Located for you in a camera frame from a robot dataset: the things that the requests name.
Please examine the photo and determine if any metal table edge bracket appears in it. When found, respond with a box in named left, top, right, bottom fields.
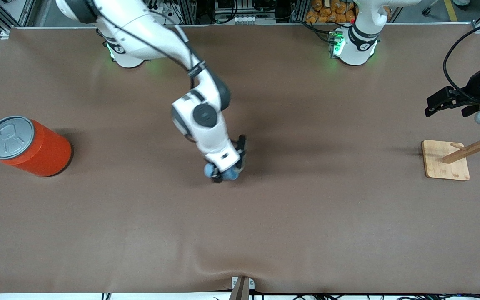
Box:
left=230, top=276, right=255, bottom=300

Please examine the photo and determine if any left arm base control box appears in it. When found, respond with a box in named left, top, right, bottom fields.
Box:
left=328, top=30, right=345, bottom=57

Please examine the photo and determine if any orange snack bags pile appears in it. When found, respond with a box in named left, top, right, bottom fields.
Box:
left=305, top=0, right=357, bottom=24

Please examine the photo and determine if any wooden mug tree stand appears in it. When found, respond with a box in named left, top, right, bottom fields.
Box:
left=422, top=125, right=480, bottom=181

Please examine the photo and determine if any orange can-shaped container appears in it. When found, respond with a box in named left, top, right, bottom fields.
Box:
left=0, top=116, right=73, bottom=178

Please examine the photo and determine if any brown table cloth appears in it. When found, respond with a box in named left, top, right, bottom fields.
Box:
left=0, top=25, right=480, bottom=294

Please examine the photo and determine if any light blue plastic cup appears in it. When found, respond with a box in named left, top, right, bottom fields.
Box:
left=205, top=162, right=240, bottom=182

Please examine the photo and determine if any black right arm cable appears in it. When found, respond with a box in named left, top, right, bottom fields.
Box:
left=94, top=4, right=207, bottom=78

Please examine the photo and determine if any white power strip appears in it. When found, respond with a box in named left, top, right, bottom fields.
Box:
left=215, top=15, right=276, bottom=25

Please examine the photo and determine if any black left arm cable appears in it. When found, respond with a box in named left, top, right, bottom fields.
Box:
left=443, top=19, right=480, bottom=105

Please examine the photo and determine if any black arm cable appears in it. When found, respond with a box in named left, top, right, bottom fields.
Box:
left=94, top=4, right=207, bottom=78
left=443, top=19, right=480, bottom=105

